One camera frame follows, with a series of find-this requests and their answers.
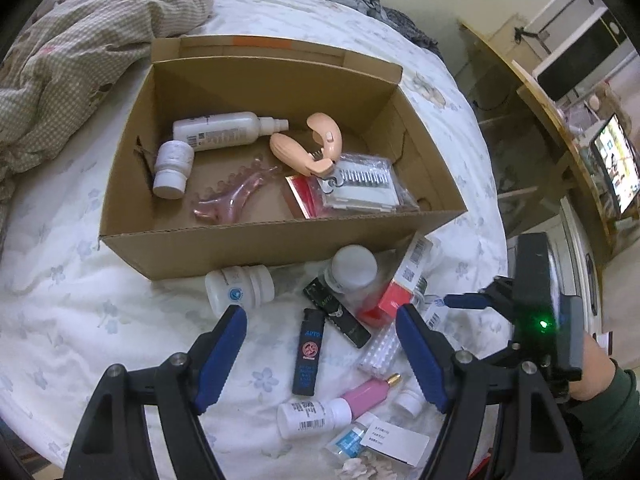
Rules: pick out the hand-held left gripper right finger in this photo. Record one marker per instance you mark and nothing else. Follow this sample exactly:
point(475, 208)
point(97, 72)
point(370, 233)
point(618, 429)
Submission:
point(422, 355)

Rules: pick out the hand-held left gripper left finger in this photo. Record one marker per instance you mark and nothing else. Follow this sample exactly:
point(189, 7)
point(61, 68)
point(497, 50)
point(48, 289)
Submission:
point(220, 355)

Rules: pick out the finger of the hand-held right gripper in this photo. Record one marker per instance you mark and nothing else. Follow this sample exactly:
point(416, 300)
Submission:
point(465, 301)

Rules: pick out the pink perfume bottle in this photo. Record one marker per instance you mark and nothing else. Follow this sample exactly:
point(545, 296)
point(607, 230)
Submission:
point(370, 395)

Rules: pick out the brown cardboard box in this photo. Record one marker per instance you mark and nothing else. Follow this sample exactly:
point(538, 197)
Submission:
point(250, 255)

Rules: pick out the clear zip bag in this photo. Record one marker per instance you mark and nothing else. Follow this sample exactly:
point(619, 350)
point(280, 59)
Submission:
point(406, 195)

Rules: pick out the pink translucent hair clip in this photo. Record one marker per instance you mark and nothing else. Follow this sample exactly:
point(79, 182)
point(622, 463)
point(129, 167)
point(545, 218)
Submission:
point(225, 200)

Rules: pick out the false eyelash box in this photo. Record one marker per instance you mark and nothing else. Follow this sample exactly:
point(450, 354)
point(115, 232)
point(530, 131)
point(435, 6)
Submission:
point(360, 180)

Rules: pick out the small white bottle striped label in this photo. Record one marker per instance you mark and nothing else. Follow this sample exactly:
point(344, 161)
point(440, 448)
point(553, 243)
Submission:
point(172, 165)

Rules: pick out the peach hand grip exerciser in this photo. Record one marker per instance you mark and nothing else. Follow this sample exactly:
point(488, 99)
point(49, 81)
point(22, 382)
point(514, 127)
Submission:
point(290, 150)

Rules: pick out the large white spray bottle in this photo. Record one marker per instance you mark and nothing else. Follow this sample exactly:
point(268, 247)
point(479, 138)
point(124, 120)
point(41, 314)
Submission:
point(220, 130)

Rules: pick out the person's right forearm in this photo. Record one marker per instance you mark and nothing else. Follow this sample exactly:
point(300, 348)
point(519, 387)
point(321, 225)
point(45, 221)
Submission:
point(615, 425)

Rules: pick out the person's right hand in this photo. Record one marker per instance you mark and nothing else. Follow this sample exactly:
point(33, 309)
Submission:
point(595, 365)

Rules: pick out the white bottle red logo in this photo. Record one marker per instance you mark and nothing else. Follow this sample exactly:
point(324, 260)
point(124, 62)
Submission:
point(435, 316)

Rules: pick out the white pill blister pack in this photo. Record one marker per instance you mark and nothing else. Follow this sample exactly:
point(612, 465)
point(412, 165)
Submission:
point(380, 352)

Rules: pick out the small red box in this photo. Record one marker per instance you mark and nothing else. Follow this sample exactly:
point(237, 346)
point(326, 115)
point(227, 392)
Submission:
point(392, 300)

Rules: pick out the white pill bottle blue logo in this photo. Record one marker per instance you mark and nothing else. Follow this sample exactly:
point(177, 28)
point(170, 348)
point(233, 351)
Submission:
point(240, 287)

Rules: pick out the black lighter red logo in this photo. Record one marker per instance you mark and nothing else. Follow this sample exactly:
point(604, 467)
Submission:
point(309, 350)

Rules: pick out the small white paper box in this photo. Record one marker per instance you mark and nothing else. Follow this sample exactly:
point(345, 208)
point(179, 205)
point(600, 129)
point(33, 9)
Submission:
point(400, 445)

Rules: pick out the black lighter green print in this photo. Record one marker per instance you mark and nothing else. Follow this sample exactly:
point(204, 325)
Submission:
point(335, 310)

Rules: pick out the white bottle barcode label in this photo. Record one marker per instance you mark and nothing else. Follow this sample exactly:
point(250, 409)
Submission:
point(310, 417)

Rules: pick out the clear jar white lid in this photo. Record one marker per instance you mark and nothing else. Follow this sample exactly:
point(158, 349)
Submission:
point(352, 265)

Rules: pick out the clear bottle blue label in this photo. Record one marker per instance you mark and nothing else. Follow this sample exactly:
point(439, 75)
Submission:
point(347, 442)

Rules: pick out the pile of white seashells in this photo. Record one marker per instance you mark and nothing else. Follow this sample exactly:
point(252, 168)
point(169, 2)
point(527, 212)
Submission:
point(357, 469)

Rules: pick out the lit laptop screen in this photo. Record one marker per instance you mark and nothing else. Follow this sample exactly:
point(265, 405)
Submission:
point(617, 165)

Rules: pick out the wooden desk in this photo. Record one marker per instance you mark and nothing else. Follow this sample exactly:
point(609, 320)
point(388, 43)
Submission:
point(540, 105)

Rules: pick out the black desk clamp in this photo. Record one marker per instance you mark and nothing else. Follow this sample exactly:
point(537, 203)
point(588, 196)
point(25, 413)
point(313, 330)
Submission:
point(525, 34)

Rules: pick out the grey patterned clothes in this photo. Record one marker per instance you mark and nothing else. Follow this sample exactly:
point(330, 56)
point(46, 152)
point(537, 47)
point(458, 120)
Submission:
point(395, 20)

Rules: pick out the checkered quilt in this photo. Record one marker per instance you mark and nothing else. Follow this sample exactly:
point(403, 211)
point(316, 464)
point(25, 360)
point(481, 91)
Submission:
point(75, 60)

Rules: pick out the black monitor white frame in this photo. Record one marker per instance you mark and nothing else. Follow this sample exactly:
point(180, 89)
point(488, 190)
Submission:
point(575, 65)

